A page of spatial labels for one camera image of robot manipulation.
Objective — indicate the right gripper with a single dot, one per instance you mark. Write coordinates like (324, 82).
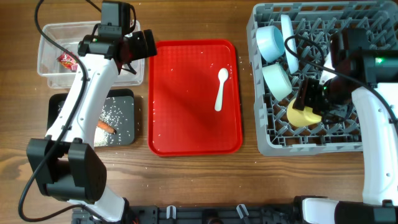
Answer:
(305, 96)

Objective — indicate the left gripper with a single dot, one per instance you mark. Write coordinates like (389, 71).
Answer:
(142, 50)

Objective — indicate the yellow plastic cup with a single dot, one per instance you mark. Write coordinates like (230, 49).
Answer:
(302, 118)

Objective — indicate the light green bowl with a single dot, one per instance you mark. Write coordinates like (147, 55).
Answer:
(277, 81)

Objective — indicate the red snack wrapper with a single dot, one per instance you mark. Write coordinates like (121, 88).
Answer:
(68, 62)

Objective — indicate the large light blue plate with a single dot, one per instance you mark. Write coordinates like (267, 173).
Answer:
(287, 31)

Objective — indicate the small light blue bowl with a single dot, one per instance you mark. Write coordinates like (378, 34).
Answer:
(270, 43)

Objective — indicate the white plastic spoon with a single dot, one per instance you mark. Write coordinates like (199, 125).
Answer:
(223, 75)

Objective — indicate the orange carrot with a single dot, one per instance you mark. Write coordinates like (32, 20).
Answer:
(106, 127)

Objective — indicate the white rice pile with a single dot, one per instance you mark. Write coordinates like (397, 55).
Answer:
(111, 114)

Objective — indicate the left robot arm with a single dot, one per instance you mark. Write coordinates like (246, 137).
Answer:
(64, 163)

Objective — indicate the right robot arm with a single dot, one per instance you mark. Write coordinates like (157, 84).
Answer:
(364, 79)

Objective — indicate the black waste tray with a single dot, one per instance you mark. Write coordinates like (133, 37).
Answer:
(125, 98)

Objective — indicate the grey dishwasher rack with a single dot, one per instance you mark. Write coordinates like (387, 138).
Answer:
(317, 21)

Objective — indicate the red serving tray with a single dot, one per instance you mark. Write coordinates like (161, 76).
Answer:
(183, 85)

